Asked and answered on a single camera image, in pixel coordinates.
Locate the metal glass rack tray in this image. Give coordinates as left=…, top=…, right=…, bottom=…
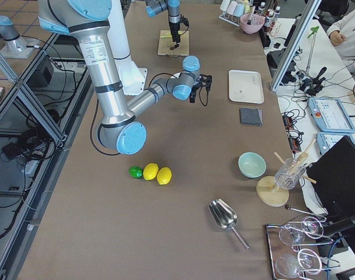
left=265, top=216, right=340, bottom=279

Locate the clear textured glass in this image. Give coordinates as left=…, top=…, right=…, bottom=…
left=275, top=158, right=305, bottom=190

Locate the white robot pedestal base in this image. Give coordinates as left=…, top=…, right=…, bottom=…
left=107, top=0, right=148, bottom=96

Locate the blue teach pendant far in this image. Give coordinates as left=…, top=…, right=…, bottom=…
left=308, top=97, right=355, bottom=134

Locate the cream rabbit tray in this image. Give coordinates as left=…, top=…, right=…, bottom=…
left=228, top=69, right=264, bottom=104

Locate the wooden cup stand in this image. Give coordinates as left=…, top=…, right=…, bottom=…
left=256, top=139, right=316, bottom=207

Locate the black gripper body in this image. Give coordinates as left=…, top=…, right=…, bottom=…
left=169, top=14, right=189, bottom=37
left=192, top=74, right=213, bottom=93

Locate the yellow lemon outer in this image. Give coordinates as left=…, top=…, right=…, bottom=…
left=156, top=167, right=172, bottom=186

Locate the light green bowl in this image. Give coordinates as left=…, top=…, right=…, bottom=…
left=238, top=152, right=266, bottom=179

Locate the aluminium frame post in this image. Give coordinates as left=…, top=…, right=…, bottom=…
left=270, top=0, right=321, bottom=93

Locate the wooden cutting board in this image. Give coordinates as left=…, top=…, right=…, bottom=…
left=157, top=30, right=190, bottom=57

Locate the black monitor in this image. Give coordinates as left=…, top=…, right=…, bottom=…
left=307, top=136, right=355, bottom=216

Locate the yellow lemon near lime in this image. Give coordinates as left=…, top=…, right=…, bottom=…
left=142, top=163, right=159, bottom=180

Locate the person in white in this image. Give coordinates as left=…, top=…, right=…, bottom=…
left=326, top=10, right=355, bottom=74

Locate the grey folded cloth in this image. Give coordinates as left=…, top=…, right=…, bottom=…
left=239, top=107, right=263, bottom=126

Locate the steel ice scoop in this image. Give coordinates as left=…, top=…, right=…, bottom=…
left=208, top=198, right=250, bottom=250

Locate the pink bowl with ice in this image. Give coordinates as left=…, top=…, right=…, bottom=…
left=240, top=14, right=264, bottom=34

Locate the white cup rack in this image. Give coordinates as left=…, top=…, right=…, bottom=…
left=218, top=0, right=253, bottom=26

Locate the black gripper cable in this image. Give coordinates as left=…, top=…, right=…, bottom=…
left=199, top=84, right=210, bottom=107

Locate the blue teach pendant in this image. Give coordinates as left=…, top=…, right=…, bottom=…
left=316, top=132, right=353, bottom=155
left=308, top=97, right=355, bottom=134

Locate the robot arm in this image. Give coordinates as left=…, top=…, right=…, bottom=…
left=145, top=0, right=190, bottom=49
left=38, top=1, right=212, bottom=155

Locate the blue teach pendant near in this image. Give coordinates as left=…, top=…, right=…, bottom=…
left=316, top=132, right=353, bottom=155

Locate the green lime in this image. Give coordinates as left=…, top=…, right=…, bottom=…
left=128, top=166, right=143, bottom=179

